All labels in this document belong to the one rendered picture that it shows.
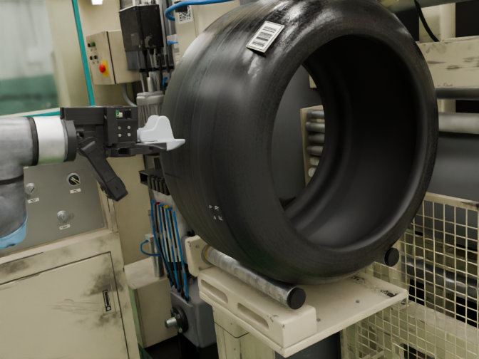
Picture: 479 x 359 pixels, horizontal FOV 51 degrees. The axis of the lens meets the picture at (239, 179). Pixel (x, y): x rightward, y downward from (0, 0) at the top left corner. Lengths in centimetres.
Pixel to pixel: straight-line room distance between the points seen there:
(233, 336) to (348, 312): 42
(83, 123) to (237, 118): 25
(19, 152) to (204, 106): 31
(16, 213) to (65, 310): 83
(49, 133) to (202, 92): 27
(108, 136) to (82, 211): 79
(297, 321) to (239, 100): 47
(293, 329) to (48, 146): 58
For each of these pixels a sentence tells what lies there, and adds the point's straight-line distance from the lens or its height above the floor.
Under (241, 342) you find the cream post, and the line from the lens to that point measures 149.
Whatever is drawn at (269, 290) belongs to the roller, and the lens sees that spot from 108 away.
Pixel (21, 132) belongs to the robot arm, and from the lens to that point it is 80.
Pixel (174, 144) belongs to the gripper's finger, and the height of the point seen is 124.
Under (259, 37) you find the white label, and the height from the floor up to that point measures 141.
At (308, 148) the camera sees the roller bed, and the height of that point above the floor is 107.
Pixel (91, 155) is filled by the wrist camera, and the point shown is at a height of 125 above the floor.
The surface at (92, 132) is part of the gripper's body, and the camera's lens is 84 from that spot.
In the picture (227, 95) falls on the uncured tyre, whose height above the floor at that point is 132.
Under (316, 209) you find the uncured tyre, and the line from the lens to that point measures 134.
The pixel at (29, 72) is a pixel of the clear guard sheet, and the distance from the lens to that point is 152.
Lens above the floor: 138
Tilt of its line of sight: 14 degrees down
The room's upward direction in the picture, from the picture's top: 6 degrees counter-clockwise
